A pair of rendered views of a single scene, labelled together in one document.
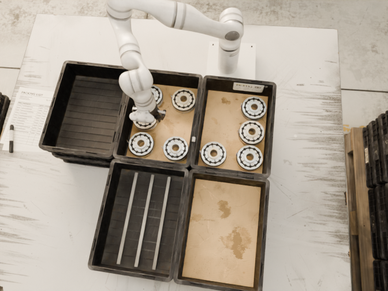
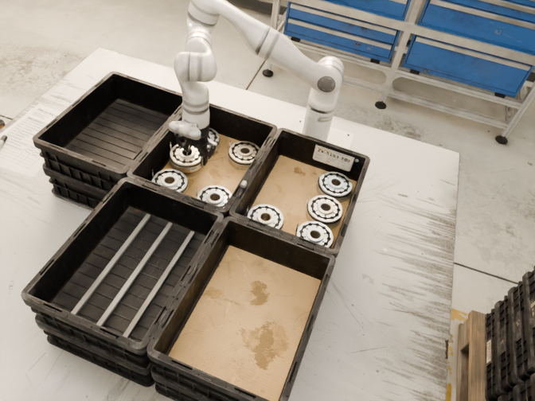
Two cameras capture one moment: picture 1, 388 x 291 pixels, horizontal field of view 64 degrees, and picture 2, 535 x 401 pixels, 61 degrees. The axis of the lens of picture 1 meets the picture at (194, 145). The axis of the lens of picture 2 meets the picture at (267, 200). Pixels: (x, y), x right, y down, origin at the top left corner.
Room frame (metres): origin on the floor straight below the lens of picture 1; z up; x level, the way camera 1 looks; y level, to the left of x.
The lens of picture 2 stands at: (-0.46, -0.06, 1.83)
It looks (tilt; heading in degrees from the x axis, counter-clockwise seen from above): 48 degrees down; 359
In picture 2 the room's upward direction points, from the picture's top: 10 degrees clockwise
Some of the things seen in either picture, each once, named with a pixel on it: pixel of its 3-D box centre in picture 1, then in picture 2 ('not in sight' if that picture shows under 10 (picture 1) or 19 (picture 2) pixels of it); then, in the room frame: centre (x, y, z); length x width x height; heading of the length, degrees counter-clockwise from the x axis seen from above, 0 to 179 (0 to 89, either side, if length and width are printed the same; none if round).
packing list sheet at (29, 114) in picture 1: (30, 118); (33, 137); (0.68, 0.77, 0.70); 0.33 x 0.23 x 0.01; 168
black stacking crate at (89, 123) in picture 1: (92, 112); (119, 132); (0.59, 0.41, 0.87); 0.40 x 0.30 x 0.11; 165
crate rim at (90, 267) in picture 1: (140, 216); (132, 254); (0.13, 0.22, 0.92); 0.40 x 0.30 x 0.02; 165
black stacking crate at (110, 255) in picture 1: (143, 217); (134, 266); (0.13, 0.22, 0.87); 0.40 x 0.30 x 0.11; 165
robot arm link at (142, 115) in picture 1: (143, 104); (192, 115); (0.51, 0.16, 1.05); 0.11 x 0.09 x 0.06; 164
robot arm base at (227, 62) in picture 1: (228, 55); (316, 126); (0.80, -0.20, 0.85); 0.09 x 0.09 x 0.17; 89
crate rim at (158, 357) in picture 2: (223, 228); (250, 301); (0.05, -0.07, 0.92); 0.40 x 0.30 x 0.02; 165
